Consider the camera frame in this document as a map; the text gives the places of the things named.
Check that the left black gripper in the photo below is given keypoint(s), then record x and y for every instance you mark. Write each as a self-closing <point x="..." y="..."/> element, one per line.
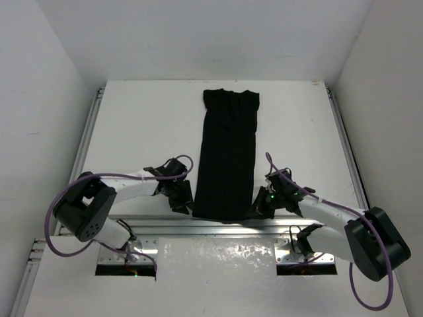
<point x="180" y="196"/>

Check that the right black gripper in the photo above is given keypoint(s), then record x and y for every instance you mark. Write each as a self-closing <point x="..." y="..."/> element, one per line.
<point x="258" y="210"/>

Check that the black t shirt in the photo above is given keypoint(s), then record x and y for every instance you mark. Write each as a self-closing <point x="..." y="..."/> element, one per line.
<point x="225" y="180"/>

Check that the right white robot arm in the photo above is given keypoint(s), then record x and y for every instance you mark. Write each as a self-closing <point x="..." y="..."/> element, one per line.
<point x="365" y="238"/>

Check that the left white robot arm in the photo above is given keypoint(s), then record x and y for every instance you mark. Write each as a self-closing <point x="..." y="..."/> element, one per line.
<point x="83" y="207"/>

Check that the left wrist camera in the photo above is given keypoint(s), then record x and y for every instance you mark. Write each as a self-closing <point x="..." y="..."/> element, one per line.
<point x="167" y="171"/>

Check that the aluminium rail frame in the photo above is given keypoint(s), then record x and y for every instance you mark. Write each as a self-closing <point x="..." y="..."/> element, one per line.
<point x="142" y="123"/>

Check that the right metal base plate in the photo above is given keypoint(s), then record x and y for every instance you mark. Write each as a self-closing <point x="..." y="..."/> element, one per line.
<point x="285" y="256"/>

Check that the metal base plate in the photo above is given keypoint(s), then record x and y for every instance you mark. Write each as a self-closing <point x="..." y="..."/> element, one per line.
<point x="285" y="256"/>
<point x="135" y="252"/>

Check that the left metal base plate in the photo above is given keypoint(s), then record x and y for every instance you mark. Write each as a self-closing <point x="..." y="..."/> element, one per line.
<point x="135" y="252"/>

